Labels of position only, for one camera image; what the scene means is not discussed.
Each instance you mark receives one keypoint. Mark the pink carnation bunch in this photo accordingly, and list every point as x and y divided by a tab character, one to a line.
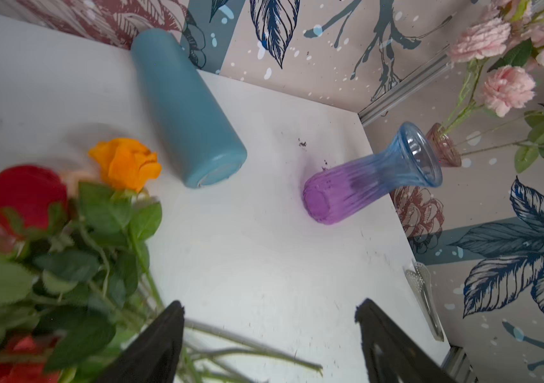
504	89
506	33

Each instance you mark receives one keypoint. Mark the dark red carnation stem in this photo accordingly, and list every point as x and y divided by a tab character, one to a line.
25	360

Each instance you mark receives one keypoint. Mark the teal ceramic vase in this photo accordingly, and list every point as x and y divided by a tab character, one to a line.
202	145

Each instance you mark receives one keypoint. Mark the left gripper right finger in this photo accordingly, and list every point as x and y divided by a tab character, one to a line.
389	354

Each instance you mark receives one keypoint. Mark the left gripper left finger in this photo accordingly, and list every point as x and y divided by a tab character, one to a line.
154	355

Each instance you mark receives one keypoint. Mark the pink grey glass vase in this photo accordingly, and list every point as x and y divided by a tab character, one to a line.
443	147

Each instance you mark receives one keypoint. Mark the orange artificial rose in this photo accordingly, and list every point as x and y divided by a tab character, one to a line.
125	163

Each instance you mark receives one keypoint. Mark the blue purple glass vase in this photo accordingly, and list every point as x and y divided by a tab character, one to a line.
335	194

